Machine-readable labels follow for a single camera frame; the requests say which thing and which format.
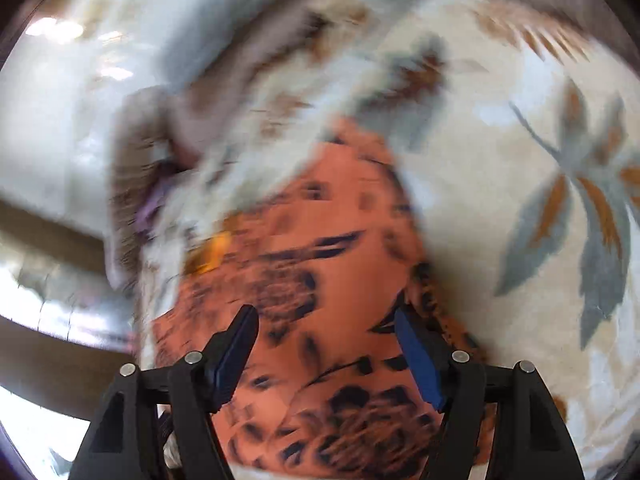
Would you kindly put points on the orange floral shirt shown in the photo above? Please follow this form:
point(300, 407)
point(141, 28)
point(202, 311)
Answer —
point(325, 285)

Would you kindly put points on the leaf print blanket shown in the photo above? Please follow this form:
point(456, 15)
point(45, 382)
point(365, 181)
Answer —
point(500, 185)

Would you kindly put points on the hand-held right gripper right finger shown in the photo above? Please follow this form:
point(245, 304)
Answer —
point(420, 360)

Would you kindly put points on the striped floral bolster pillow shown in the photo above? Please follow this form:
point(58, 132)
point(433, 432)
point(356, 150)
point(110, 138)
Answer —
point(135, 135)

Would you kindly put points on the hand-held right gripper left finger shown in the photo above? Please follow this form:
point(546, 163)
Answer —
point(235, 355)

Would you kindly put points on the purple cloth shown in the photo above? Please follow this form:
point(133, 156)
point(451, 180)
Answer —
point(150, 210)

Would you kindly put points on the grey ruffled pillow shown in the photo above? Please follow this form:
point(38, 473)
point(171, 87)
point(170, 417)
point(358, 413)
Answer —
point(215, 35)

